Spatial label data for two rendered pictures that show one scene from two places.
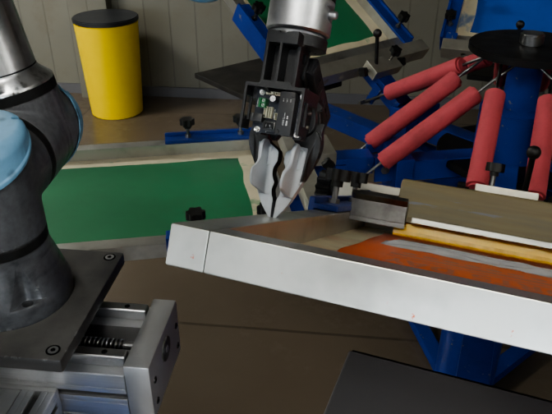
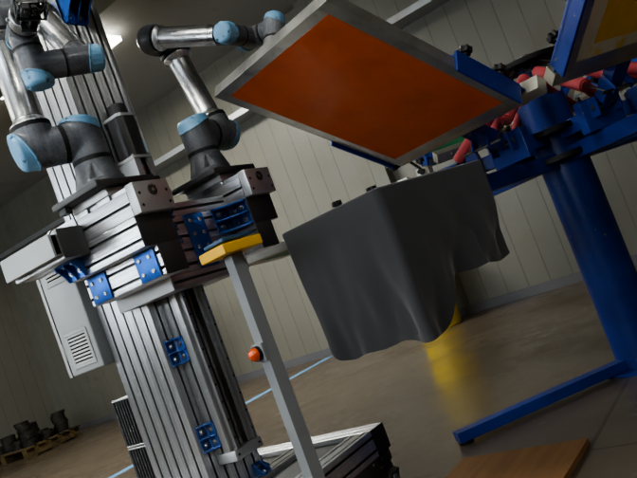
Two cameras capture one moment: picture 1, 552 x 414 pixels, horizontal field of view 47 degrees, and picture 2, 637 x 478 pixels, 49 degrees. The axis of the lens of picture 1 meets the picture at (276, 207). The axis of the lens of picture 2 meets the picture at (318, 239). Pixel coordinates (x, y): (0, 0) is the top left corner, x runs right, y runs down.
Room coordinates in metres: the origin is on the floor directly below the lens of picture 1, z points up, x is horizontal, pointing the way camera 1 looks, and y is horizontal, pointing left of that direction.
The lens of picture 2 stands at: (-1.43, -1.06, 0.77)
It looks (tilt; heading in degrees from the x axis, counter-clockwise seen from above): 3 degrees up; 28
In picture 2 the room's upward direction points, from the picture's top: 21 degrees counter-clockwise
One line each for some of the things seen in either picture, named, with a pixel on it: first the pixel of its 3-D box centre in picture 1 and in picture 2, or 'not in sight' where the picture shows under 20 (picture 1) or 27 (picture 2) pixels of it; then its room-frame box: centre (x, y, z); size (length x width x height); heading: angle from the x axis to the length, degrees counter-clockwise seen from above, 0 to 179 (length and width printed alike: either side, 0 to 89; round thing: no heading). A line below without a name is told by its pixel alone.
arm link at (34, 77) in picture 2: not in sight; (41, 66); (-0.08, 0.24, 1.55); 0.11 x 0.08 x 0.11; 148
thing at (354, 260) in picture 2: not in sight; (354, 282); (0.37, -0.18, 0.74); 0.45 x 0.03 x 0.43; 69
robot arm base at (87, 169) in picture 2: not in sight; (97, 174); (0.16, 0.40, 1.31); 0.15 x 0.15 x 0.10
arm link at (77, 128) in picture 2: not in sight; (81, 138); (0.16, 0.40, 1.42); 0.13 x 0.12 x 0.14; 148
